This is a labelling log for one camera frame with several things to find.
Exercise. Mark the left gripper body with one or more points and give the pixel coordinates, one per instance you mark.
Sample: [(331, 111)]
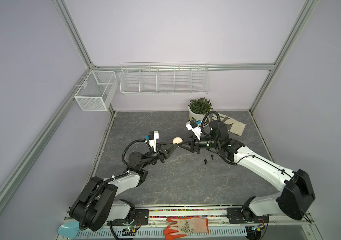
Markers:
[(160, 156)]

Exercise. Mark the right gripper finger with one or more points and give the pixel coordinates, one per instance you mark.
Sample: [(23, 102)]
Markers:
[(187, 141), (187, 147)]

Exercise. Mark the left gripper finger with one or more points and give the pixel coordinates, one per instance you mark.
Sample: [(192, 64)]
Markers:
[(165, 146), (172, 150)]

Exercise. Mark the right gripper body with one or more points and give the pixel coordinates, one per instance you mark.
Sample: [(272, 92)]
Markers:
[(197, 146)]

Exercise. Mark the pink earbud charging case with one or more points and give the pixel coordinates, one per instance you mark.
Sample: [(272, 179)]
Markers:
[(177, 140)]

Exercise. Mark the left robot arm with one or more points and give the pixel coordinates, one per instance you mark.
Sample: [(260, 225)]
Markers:
[(98, 203)]

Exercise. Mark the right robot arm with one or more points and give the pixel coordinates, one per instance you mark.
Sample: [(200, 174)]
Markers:
[(295, 191)]

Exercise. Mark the potted green plant white pot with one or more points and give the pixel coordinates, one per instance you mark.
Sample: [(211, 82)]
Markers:
[(198, 108)]

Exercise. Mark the beige gardening glove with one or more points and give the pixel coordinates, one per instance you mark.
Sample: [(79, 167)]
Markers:
[(233, 125)]

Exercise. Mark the red white work glove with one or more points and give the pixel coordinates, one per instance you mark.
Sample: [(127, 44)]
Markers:
[(182, 227)]

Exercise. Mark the white mesh box basket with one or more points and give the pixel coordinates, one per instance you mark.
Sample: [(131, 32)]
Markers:
[(97, 91)]

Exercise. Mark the teal plastic scoop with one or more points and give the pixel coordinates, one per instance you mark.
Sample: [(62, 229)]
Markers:
[(69, 230)]

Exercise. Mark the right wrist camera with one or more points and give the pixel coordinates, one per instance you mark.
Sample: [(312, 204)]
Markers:
[(194, 126)]

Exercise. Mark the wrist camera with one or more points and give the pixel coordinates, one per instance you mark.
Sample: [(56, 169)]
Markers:
[(194, 126), (151, 138)]

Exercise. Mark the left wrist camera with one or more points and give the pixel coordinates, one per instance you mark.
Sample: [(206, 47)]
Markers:
[(151, 138)]

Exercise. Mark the white wire shelf basket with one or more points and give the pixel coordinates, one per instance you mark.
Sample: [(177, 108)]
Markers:
[(164, 78)]

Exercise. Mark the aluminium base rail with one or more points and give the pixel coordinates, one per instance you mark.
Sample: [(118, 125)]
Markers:
[(217, 215)]

